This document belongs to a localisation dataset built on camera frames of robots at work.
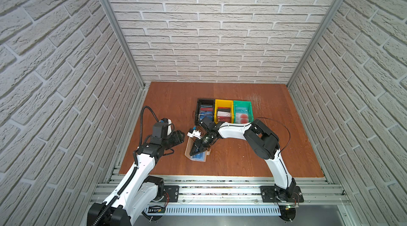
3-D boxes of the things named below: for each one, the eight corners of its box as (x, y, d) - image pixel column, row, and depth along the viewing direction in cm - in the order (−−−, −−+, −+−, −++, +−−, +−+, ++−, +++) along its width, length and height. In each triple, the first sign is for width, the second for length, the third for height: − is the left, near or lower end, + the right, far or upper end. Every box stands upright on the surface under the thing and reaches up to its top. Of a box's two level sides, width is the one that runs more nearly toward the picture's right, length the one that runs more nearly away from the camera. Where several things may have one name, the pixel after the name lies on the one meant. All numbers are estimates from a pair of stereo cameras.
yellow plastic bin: (214, 124, 101) (215, 118, 94) (214, 106, 110) (214, 99, 103) (233, 124, 101) (234, 118, 94) (231, 106, 110) (232, 99, 103)
